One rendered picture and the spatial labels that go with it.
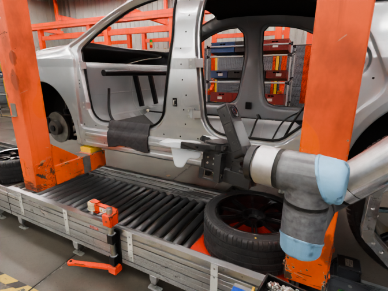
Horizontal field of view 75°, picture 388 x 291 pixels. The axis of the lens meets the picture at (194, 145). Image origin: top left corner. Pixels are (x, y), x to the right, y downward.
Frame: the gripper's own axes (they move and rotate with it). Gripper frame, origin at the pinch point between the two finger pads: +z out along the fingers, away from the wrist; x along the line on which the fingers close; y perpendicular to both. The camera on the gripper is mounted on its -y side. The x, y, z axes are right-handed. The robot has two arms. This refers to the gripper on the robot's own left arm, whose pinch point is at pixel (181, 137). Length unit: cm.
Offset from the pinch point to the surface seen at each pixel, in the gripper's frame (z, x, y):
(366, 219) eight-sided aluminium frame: -38, 74, 32
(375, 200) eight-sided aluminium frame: -40, 73, 23
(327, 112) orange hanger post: -21, 52, -9
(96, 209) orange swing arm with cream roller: 114, 47, 72
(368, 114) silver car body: -30, 106, -10
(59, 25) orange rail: 976, 412, -243
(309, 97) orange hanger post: -15, 50, -14
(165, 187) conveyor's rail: 124, 128, 77
